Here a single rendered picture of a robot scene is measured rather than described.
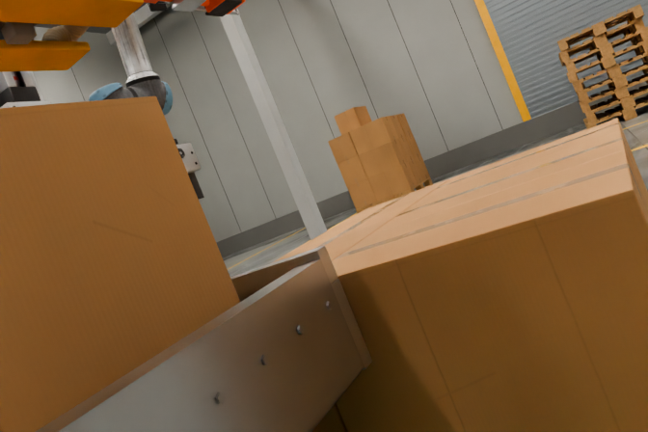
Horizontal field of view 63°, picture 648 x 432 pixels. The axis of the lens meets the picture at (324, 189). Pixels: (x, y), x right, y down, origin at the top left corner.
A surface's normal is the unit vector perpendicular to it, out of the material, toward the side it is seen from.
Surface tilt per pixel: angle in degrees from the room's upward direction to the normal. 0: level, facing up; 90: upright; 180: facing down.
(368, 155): 90
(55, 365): 90
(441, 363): 90
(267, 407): 90
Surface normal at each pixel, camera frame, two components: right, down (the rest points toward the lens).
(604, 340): -0.47, 0.19
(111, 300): 0.78, -0.32
